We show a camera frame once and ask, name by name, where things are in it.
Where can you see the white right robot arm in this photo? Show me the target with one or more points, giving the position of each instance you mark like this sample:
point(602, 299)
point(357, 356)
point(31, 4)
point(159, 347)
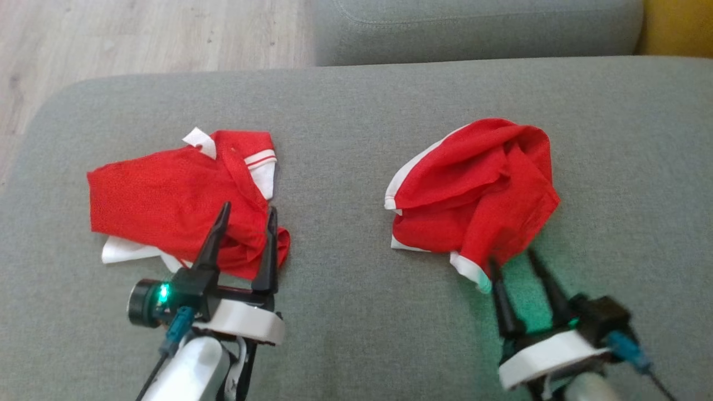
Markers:
point(590, 391)

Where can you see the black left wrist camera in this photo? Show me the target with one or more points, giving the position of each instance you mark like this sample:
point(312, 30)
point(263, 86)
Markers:
point(184, 289)

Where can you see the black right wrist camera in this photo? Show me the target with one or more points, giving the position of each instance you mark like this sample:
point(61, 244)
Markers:
point(604, 317)

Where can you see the red shirt striped white cuffs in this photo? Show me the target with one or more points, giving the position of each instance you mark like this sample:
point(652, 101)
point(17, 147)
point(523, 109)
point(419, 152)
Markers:
point(156, 189)

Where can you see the large grey sofa ottoman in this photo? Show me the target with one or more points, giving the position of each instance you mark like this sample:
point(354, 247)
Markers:
point(345, 139)

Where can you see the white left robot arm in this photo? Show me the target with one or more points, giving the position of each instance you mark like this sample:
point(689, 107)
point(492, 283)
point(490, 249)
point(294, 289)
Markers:
point(195, 373)

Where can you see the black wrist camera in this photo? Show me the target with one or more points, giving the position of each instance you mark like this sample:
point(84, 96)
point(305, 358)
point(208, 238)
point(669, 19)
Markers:
point(604, 317)
point(184, 289)

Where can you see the yellow sofa backrest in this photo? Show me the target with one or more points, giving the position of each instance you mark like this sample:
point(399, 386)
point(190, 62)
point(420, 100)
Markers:
point(679, 25)

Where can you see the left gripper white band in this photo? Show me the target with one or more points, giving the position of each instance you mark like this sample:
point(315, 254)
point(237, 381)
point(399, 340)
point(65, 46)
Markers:
point(245, 323)

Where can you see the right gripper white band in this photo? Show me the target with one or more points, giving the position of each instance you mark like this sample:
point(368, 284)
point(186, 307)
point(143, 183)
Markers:
point(551, 353)

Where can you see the grey sofa seat cushion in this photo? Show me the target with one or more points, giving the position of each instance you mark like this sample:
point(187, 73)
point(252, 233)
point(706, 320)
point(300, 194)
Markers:
point(473, 33)

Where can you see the red shorts white trim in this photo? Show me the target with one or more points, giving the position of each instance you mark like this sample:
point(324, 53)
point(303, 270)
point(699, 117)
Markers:
point(479, 172)

